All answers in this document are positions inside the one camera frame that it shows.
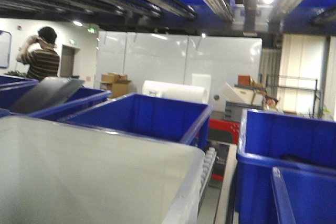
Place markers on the white plastic tote bin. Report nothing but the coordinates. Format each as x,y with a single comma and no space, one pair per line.
58,173

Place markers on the blue bin centre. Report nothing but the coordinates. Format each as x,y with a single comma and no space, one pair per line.
160,118

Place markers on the blue bin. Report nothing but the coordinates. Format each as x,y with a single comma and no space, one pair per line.
160,118
303,197
268,140
13,88
83,99

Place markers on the blue bin near left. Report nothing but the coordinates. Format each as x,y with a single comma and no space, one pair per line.
83,99

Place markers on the blue bin near right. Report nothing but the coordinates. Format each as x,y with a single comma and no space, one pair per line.
268,140

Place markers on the blue bin far left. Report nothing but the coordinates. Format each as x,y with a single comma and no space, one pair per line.
13,88

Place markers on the blue bin far right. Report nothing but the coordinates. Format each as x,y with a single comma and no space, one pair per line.
303,197

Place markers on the white foam roll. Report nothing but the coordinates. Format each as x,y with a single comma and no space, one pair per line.
175,91

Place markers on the cardboard boxes stack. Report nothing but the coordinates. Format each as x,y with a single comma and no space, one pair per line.
117,84

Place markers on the white partition panels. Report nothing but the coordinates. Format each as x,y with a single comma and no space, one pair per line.
175,58

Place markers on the red cart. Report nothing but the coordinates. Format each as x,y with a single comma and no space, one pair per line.
220,135

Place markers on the side roller track right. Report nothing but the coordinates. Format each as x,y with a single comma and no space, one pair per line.
208,164

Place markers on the grey lid panel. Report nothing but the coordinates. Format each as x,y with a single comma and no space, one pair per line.
49,92

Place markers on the person in striped shirt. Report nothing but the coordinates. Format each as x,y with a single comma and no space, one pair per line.
38,51

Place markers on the wire rack shelf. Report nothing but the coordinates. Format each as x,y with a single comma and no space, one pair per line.
296,95

